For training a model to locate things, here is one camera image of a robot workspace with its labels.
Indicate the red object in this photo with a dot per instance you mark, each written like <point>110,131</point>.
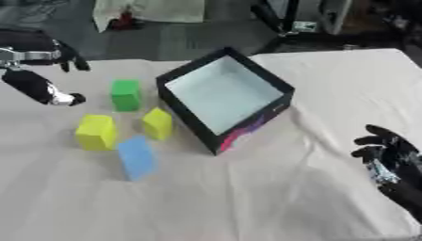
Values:
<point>124,22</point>

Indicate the white sheet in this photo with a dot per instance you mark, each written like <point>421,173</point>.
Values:
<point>159,9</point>

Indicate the green block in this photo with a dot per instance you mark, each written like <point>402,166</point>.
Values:
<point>126,97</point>

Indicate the white panel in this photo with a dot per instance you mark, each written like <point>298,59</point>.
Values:
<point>336,15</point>

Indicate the blue block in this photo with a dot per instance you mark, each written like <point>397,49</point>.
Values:
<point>136,158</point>

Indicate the small yellow block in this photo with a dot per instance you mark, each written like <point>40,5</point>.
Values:
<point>157,124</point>

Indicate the large yellow block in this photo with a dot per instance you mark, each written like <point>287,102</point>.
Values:
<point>94,133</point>

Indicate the black box with white inside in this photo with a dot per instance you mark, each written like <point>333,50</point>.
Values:
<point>225,91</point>

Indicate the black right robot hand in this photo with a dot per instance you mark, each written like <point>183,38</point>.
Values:
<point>405,185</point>

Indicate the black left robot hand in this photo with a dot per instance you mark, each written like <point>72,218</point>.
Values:
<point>27,83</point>

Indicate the black stand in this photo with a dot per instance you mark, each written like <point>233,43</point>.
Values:
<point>274,17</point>

